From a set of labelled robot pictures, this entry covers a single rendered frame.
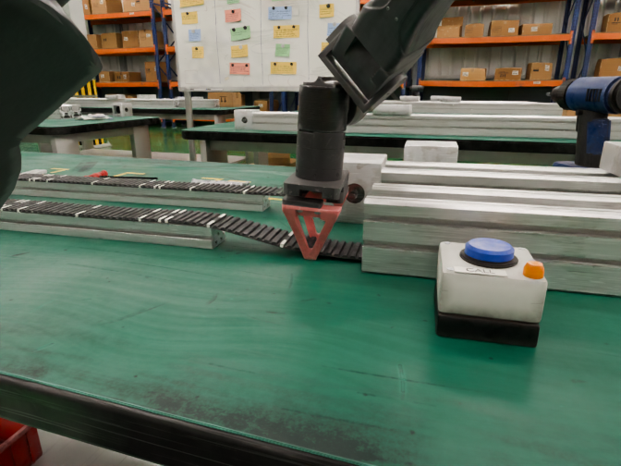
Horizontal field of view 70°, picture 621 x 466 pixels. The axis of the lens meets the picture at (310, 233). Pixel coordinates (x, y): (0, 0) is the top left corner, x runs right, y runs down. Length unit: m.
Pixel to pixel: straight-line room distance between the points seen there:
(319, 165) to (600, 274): 0.31
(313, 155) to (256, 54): 3.17
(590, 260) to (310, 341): 0.30
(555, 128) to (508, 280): 1.76
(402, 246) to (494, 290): 0.15
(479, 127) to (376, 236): 1.63
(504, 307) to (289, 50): 3.27
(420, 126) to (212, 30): 2.21
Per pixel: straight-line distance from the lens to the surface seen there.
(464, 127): 2.09
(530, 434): 0.33
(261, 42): 3.65
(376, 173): 0.67
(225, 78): 3.78
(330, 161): 0.51
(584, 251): 0.52
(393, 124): 2.09
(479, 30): 10.11
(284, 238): 0.58
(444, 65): 11.00
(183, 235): 0.62
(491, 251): 0.40
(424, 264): 0.50
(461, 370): 0.37
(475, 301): 0.39
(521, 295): 0.39
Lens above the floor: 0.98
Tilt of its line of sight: 18 degrees down
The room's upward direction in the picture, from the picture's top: straight up
